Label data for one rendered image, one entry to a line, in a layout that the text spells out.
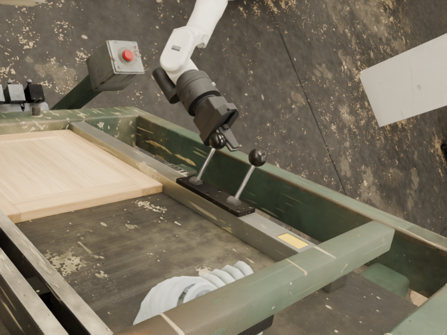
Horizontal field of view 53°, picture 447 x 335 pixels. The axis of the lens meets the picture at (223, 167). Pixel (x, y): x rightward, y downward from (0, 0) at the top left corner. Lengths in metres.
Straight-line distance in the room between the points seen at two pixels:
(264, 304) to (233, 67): 3.07
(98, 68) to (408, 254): 1.14
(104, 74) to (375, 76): 3.38
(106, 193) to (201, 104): 0.29
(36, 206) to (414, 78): 3.91
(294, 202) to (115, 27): 1.99
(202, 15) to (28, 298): 0.79
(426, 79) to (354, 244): 4.12
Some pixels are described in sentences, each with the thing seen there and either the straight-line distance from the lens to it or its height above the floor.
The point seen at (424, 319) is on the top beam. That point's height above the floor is 1.88.
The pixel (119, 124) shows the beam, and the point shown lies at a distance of 1.51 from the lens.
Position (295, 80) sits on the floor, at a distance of 3.78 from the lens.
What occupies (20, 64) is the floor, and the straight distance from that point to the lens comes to 2.48.
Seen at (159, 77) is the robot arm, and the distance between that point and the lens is 1.11.
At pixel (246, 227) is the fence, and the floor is 1.54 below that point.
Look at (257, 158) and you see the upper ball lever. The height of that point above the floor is 1.55.
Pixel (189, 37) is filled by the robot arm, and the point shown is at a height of 1.41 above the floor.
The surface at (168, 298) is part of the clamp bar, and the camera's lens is 0.30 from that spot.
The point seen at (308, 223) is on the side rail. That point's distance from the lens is 1.06.
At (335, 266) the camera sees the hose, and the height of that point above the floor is 1.96.
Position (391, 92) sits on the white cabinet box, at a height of 0.24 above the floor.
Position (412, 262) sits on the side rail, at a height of 1.71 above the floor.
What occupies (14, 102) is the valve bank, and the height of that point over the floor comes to 0.74.
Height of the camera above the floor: 2.15
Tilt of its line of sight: 47 degrees down
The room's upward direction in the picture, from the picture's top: 71 degrees clockwise
